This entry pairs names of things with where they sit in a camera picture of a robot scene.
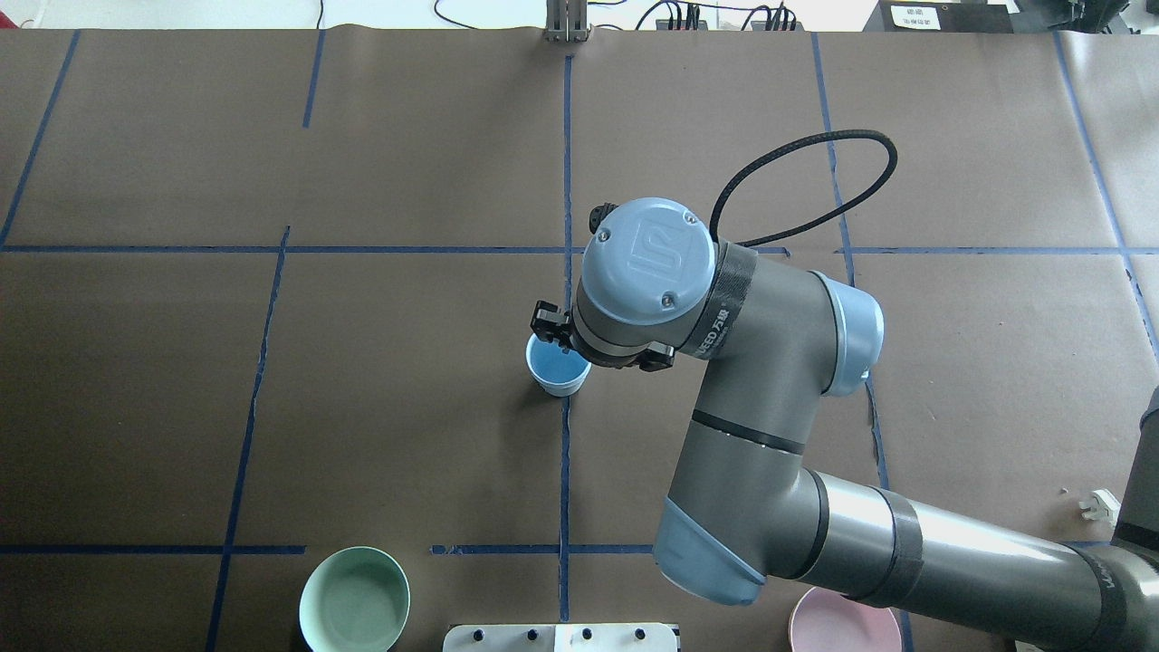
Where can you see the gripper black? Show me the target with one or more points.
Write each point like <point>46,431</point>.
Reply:
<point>549,322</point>

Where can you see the light blue cup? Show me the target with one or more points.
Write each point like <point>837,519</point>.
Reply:
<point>561,373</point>

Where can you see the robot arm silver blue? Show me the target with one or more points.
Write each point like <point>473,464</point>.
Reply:
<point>743,508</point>

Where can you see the orange black connector block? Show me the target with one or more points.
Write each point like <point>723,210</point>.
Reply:
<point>685,16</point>

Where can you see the pink bowl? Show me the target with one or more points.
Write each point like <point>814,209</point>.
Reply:
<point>824,620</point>

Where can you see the mint green bowl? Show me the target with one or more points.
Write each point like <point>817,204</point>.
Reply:
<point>358,599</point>

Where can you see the black power box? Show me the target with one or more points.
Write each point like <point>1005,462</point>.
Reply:
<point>950,17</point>

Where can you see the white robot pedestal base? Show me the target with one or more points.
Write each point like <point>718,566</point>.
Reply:
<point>630,636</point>

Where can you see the aluminium frame post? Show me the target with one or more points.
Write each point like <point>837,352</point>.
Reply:
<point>566,21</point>

